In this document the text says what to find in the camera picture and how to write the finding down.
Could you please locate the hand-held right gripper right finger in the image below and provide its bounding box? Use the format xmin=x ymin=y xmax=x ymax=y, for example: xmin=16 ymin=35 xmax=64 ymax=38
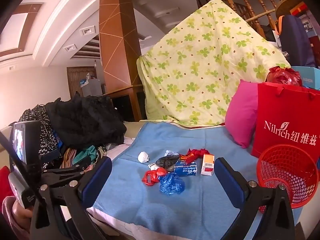
xmin=214 ymin=157 xmax=296 ymax=240

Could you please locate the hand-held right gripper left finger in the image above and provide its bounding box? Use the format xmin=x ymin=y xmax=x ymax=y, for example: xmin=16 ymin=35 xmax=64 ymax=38
xmin=29 ymin=156 xmax=113 ymax=240

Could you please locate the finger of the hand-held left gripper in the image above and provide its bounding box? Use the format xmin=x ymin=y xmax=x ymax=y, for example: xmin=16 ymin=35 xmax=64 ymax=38
xmin=41 ymin=164 xmax=89 ymax=183

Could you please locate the orange white carton box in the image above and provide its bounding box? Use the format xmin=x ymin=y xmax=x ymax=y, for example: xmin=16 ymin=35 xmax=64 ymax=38
xmin=200 ymin=153 xmax=215 ymax=176

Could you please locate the red ribbon cloth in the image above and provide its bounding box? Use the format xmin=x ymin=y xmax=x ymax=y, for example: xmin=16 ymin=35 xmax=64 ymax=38
xmin=186 ymin=148 xmax=210 ymax=161

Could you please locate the blue tissue packet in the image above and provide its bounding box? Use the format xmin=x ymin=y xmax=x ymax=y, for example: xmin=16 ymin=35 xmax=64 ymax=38
xmin=174 ymin=160 xmax=198 ymax=176

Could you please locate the blue plastic bag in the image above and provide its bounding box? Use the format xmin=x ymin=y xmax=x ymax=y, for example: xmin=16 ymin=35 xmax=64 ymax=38
xmin=158 ymin=172 xmax=186 ymax=195

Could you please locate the black plastic bag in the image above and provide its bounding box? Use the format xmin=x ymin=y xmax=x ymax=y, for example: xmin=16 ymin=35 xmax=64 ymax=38
xmin=155 ymin=154 xmax=180 ymax=172

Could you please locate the red plastic basket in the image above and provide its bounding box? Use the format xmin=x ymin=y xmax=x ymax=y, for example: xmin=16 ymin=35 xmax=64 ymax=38
xmin=257 ymin=144 xmax=319 ymax=213

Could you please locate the person's left hand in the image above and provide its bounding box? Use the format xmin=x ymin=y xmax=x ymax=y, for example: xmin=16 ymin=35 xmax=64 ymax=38
xmin=11 ymin=200 xmax=34 ymax=230

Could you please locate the black white spotted cloth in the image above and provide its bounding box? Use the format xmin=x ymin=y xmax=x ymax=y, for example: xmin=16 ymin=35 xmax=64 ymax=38
xmin=19 ymin=105 xmax=63 ymax=170

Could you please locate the colourful clothes pile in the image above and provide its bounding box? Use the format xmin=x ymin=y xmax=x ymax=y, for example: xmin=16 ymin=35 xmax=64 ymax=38
xmin=59 ymin=144 xmax=108 ymax=169

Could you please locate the black clothing pile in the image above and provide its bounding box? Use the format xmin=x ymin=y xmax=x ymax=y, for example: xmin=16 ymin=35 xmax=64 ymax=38
xmin=45 ymin=94 xmax=127 ymax=148

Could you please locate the light blue blanket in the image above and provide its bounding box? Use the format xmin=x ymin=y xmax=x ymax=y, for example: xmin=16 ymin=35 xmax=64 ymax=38
xmin=85 ymin=121 xmax=300 ymax=240

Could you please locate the pink pillow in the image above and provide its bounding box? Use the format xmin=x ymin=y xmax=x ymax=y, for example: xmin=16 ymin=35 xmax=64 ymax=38
xmin=225 ymin=79 xmax=259 ymax=148

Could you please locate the dark wooden cabinet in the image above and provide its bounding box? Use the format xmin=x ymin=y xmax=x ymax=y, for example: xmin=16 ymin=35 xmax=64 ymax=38
xmin=107 ymin=85 xmax=148 ymax=123

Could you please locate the wooden lattice door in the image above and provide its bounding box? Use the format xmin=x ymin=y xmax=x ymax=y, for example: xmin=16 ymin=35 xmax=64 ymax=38
xmin=67 ymin=66 xmax=98 ymax=98

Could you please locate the grey refrigerator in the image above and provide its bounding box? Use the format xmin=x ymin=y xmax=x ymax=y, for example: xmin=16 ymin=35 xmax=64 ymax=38
xmin=80 ymin=79 xmax=105 ymax=98

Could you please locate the red shopping bag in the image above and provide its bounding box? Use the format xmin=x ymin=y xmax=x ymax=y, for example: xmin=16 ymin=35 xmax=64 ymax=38
xmin=251 ymin=81 xmax=320 ymax=163

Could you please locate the clover print quilt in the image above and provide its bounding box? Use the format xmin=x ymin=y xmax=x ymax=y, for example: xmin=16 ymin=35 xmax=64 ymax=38
xmin=136 ymin=0 xmax=298 ymax=128

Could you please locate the shiny red plastic bag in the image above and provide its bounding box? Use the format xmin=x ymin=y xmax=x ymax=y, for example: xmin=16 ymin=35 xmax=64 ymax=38
xmin=265 ymin=66 xmax=303 ymax=87

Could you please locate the light blue box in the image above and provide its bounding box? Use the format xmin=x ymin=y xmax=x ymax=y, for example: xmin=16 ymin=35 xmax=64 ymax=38
xmin=291 ymin=66 xmax=320 ymax=90

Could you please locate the wooden column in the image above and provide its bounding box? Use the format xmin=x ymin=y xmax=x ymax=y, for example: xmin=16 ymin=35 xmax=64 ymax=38
xmin=98 ymin=0 xmax=141 ymax=97

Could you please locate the dark blue bag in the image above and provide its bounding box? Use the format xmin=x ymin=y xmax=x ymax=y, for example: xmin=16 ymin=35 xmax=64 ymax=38
xmin=276 ymin=15 xmax=317 ymax=68

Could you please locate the red gift box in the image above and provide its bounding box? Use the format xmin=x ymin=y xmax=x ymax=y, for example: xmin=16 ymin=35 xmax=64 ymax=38
xmin=291 ymin=2 xmax=309 ymax=18

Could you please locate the round bamboo tray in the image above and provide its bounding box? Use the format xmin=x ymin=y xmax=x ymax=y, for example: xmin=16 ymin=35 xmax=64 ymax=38
xmin=275 ymin=0 xmax=303 ymax=18

